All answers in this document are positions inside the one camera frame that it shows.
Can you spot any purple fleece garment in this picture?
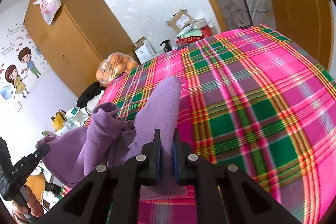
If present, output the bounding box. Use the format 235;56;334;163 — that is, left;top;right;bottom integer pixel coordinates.
37;76;187;200

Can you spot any person's left hand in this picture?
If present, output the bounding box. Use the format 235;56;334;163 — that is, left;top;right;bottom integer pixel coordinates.
12;186;44;223

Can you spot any yellow bag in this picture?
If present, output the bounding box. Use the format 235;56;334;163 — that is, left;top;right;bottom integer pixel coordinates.
51;109;66;131

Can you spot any green white packages pile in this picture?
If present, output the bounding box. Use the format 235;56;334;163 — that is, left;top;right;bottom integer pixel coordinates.
42;107;89;137

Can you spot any black cloth item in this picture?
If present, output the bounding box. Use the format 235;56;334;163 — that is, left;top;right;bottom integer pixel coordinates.
76;81;106;109

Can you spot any pink plaid tablecloth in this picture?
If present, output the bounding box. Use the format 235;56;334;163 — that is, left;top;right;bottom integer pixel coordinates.
100;26;335;223

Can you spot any bag of oranges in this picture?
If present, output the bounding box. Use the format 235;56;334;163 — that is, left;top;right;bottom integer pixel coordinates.
96;52;138;86

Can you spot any wooden wardrobe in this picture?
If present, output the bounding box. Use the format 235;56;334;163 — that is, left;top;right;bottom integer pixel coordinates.
24;0;137;97

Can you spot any white small carton box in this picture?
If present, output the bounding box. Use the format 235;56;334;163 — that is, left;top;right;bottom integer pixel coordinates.
134;36;155;64

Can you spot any white plastic bag on wardrobe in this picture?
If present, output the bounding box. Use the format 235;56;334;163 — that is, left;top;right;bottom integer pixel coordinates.
33;0;62;26

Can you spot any black kettle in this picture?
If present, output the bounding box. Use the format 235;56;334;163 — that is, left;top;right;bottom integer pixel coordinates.
160;39;173;53

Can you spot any red box under papers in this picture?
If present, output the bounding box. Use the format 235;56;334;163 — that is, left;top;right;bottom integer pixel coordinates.
176;26;213;46

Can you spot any brown cardboard box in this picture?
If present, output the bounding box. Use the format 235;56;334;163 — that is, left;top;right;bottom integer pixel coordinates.
165;9;193;33

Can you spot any wooden door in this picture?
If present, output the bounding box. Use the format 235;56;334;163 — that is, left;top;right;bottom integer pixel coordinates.
271;0;334;69

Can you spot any cartoon couple wall sticker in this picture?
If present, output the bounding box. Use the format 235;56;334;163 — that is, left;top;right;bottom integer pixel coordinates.
1;23;50;111

